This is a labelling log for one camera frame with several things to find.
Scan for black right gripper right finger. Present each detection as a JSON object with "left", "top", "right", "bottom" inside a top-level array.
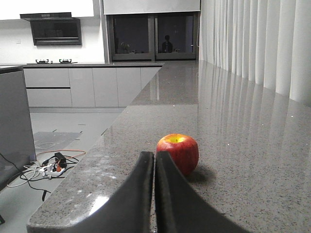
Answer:
[{"left": 155, "top": 151, "right": 248, "bottom": 233}]

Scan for white cable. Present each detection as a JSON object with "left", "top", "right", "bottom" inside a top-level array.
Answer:
[{"left": 6, "top": 142, "right": 56, "bottom": 188}]

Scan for black range hood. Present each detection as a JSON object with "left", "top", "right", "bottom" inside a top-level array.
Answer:
[{"left": 20, "top": 12, "right": 82, "bottom": 46}]

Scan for black cable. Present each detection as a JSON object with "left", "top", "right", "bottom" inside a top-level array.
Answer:
[{"left": 0, "top": 152, "right": 80, "bottom": 201}]

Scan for black power adapter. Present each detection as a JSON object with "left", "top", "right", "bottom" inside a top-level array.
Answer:
[{"left": 54, "top": 152, "right": 67, "bottom": 168}]

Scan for dark framed window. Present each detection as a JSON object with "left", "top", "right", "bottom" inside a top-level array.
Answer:
[{"left": 106, "top": 12, "right": 199, "bottom": 62}]

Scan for white power strip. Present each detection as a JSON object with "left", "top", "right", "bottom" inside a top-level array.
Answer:
[{"left": 39, "top": 164, "right": 65, "bottom": 178}]

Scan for grey kitchen cabinets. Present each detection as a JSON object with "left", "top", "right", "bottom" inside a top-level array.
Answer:
[{"left": 24, "top": 67, "right": 160, "bottom": 107}]

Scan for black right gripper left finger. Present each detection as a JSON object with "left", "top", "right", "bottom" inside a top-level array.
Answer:
[{"left": 67, "top": 151, "right": 154, "bottom": 233}]

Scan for white vertical curtain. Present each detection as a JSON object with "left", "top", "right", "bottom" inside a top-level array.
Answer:
[{"left": 199, "top": 0, "right": 311, "bottom": 105}]

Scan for grey standing panel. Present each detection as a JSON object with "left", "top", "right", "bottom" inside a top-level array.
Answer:
[{"left": 0, "top": 66, "right": 36, "bottom": 189}]

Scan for white roller blind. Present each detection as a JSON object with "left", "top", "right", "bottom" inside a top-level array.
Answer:
[{"left": 103, "top": 0, "right": 201, "bottom": 15}]

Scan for grey floor mat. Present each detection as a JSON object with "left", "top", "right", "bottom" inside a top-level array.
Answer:
[{"left": 34, "top": 132, "right": 80, "bottom": 150}]

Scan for red yellow apple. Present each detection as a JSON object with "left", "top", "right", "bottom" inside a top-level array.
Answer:
[{"left": 156, "top": 133, "right": 199, "bottom": 176}]

